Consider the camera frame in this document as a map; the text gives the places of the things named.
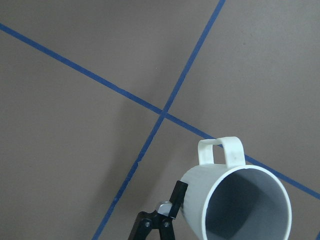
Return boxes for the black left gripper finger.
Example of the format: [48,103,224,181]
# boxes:
[168,180,188,219]

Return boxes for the white ribbed mug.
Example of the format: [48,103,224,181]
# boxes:
[181,136,292,240]

